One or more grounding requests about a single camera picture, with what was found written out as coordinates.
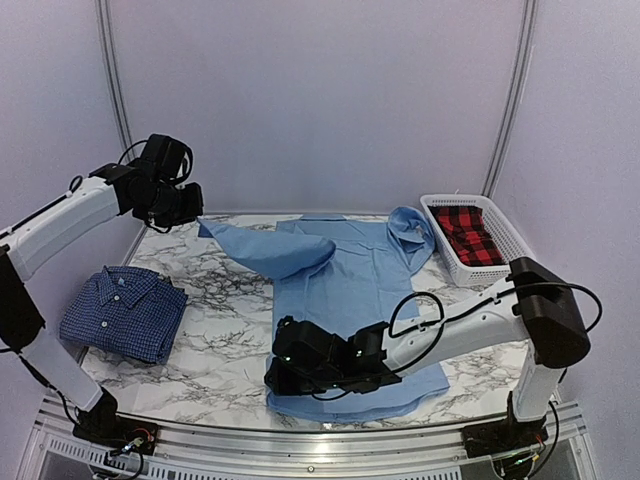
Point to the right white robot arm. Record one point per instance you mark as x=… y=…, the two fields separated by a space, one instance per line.
x=530 y=304

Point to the left aluminium frame post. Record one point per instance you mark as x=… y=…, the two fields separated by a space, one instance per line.
x=106 y=36

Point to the aluminium frame post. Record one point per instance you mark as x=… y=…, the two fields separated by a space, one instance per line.
x=106 y=36
x=514 y=92

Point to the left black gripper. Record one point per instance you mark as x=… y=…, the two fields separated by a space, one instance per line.
x=194 y=208

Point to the right aluminium frame post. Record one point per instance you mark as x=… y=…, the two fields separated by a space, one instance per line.
x=514 y=92

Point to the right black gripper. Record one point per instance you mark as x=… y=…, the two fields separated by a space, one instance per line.
x=281 y=386

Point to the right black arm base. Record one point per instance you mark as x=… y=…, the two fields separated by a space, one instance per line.
x=496 y=437

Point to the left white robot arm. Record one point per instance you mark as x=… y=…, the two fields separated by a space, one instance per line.
x=27 y=246

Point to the white plastic basket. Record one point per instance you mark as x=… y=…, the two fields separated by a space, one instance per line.
x=508 y=240

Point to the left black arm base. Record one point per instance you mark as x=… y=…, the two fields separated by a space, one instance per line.
x=103 y=425

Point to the front aluminium rail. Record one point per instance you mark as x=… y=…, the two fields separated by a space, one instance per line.
x=184 y=451

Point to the red black plaid shirt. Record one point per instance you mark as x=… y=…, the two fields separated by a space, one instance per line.
x=464 y=229

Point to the light blue long sleeve shirt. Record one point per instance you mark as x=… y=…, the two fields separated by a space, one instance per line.
x=341 y=275

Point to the folded blue checked shirt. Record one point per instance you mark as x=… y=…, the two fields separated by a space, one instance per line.
x=129 y=311

